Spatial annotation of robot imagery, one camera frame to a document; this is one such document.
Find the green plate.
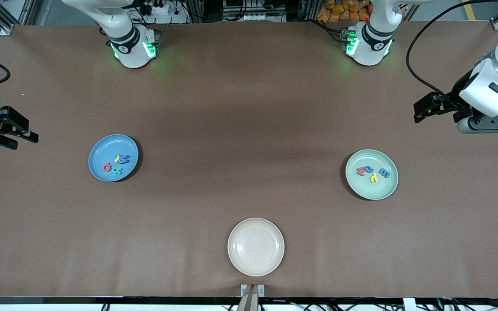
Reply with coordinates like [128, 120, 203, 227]
[345, 149, 399, 200]

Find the blue plate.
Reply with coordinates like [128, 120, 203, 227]
[88, 134, 139, 182]

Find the beige plate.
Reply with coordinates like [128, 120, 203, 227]
[227, 217, 285, 277]

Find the bag of orange items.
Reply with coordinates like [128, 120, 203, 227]
[317, 0, 373, 23]

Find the beige mounting bar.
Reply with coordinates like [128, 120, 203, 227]
[237, 284, 259, 311]

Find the metal clamp bracket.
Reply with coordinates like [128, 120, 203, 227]
[241, 284, 265, 298]

